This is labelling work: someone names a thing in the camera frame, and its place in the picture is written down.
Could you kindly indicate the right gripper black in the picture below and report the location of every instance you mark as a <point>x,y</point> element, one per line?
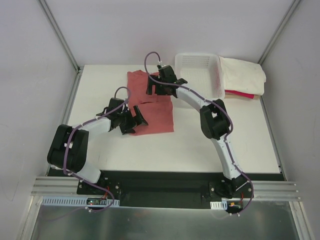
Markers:
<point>158,86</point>

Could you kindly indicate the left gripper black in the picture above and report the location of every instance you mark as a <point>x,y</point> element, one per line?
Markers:
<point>130,122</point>

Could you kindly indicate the salmon pink t shirt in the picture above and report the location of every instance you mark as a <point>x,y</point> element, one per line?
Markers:
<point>157,110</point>

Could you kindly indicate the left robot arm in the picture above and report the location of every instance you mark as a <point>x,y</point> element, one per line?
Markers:
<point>69,147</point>

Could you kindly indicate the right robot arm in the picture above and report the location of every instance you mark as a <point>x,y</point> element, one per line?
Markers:
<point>215,124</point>

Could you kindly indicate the white perforated plastic basket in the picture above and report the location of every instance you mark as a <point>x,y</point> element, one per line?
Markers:
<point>203,73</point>

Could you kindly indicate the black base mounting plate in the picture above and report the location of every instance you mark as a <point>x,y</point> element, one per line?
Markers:
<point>182,190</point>

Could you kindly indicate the folded tan t shirt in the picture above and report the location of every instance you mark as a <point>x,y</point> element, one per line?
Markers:
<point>241,97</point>

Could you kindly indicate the folded cream t shirt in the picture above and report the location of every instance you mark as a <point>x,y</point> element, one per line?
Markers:
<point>242,76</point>

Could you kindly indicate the left side aluminium rail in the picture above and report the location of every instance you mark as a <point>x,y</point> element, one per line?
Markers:
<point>68,99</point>

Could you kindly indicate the aluminium rail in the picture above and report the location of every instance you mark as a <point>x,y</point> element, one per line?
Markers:
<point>68,99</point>
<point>70,187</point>

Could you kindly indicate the front aluminium rail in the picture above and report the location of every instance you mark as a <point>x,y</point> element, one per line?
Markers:
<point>70,187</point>

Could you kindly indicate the left white cable duct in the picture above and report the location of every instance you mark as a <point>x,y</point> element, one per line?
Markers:
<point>79,202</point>

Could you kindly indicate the white cable duct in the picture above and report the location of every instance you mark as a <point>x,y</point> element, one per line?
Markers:
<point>219,205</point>
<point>79,202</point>

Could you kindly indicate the right white cable duct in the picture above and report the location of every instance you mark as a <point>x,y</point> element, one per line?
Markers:
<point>219,205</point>

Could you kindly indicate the left aluminium frame post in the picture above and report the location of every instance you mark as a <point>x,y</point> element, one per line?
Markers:
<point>59,34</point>

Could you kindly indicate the aluminium frame post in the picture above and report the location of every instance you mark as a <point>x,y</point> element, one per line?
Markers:
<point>59,34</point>
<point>294,5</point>

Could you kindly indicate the right aluminium frame post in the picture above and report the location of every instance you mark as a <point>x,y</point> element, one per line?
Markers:
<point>294,5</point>

